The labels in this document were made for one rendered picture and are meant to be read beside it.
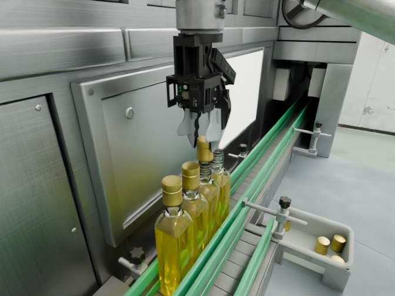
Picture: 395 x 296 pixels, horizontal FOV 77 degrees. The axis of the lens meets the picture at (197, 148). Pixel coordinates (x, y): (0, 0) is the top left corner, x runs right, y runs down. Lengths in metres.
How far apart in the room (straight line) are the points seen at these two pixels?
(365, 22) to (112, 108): 0.43
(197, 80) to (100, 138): 0.19
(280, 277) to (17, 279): 0.63
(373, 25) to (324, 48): 0.90
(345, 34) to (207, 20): 1.04
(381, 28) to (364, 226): 0.77
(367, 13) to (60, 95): 0.47
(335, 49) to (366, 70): 2.80
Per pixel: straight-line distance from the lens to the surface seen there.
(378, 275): 0.96
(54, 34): 0.40
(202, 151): 0.49
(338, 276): 0.83
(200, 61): 0.40
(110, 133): 0.47
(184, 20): 0.40
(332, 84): 1.40
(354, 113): 4.28
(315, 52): 1.39
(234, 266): 0.66
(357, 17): 0.49
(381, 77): 4.19
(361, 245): 1.02
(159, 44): 0.55
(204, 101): 0.39
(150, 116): 0.54
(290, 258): 0.83
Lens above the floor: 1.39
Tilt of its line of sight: 26 degrees down
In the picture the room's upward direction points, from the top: straight up
